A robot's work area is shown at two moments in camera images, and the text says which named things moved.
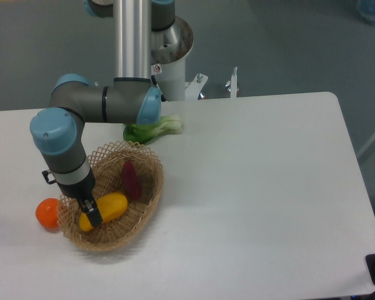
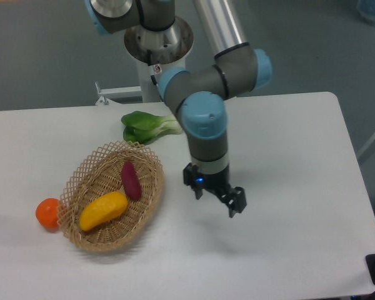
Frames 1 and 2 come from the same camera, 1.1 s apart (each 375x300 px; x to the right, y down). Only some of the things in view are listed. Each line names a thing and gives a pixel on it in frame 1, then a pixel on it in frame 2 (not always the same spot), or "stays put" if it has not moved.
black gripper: [84, 191] → [218, 183]
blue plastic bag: [374, 10] stays put
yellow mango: [110, 205] stays put
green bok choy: [142, 133] stays put
